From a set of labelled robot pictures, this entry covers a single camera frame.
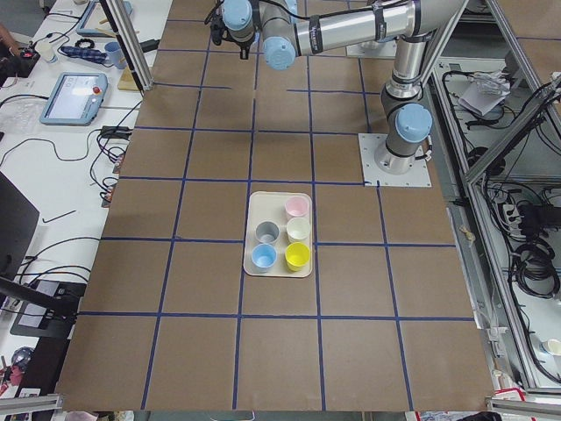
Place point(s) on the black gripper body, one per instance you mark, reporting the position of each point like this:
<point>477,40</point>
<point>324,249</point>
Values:
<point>241,42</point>

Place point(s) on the blue cup on desk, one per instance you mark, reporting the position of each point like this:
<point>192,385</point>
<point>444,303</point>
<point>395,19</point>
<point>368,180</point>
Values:
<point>115,54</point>

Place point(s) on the white paper cup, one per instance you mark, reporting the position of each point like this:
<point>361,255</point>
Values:
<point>46,51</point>

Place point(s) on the pink plastic cup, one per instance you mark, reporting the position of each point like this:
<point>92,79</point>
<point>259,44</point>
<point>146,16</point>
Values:
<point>296,207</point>

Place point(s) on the grey plastic cup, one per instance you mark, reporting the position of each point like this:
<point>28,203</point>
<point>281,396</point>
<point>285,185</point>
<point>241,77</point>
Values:
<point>267,232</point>

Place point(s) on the pale green plastic cup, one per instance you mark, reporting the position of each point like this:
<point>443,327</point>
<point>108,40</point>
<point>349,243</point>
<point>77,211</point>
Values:
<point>298,230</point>

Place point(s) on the yellow plastic cup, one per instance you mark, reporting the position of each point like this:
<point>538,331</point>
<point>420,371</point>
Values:
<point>297,256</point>

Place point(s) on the wooden mug tree stand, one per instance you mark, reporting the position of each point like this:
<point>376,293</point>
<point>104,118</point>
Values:
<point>126,80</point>

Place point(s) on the blue teach pendant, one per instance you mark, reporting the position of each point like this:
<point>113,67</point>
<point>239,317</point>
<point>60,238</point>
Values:
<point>93,22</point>
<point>75,99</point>

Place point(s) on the blue plaid cloth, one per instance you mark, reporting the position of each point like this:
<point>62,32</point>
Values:
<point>85,54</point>

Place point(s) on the black power adapter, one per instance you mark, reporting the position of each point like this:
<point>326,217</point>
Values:
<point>115,132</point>

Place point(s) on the cream plastic tray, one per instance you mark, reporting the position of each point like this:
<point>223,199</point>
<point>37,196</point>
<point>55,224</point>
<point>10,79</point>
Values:
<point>269,206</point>

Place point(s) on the aluminium frame post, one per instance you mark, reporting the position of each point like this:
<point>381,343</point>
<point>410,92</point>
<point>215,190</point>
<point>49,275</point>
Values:
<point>121,25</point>

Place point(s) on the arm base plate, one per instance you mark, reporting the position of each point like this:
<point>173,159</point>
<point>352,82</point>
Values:
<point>416,176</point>

